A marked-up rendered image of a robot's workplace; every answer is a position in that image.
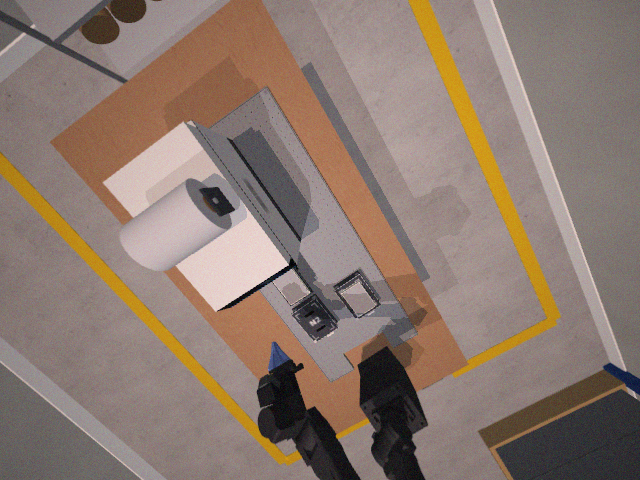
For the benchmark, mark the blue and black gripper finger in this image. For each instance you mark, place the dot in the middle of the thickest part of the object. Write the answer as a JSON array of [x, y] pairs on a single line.
[[277, 357], [272, 360]]

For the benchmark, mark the white cylinder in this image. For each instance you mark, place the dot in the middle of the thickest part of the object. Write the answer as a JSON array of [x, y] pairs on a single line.
[[172, 228]]

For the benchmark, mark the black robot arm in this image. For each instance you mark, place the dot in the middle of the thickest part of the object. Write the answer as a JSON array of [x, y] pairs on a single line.
[[393, 448]]

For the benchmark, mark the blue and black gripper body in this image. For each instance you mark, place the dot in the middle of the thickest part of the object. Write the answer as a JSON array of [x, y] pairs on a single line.
[[288, 366]]

